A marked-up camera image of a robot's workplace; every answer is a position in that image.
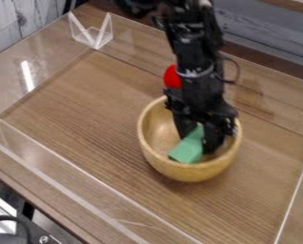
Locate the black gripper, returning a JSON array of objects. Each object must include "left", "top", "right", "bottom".
[{"left": 162, "top": 72, "right": 237, "bottom": 154}]

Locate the green rectangular block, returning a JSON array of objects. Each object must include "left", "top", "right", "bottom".
[{"left": 168, "top": 126, "right": 204, "bottom": 164}]

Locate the brown wooden bowl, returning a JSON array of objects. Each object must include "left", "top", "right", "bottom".
[{"left": 137, "top": 96, "right": 242, "bottom": 183}]

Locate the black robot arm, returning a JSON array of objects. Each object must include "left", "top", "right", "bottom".
[{"left": 113, "top": 0, "right": 237, "bottom": 153}]

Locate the red toy strawberry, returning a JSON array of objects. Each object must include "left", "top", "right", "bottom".
[{"left": 162, "top": 64, "right": 181, "bottom": 89}]

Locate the black device with logo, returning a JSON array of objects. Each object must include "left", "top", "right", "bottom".
[{"left": 14, "top": 199, "right": 74, "bottom": 244}]

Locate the clear acrylic enclosure wall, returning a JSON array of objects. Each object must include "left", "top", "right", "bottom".
[{"left": 0, "top": 14, "right": 303, "bottom": 244}]

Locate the clear acrylic corner bracket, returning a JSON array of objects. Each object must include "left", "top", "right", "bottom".
[{"left": 67, "top": 12, "right": 113, "bottom": 50}]

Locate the black cable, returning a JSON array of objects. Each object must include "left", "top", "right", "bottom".
[{"left": 0, "top": 214, "right": 31, "bottom": 244}]

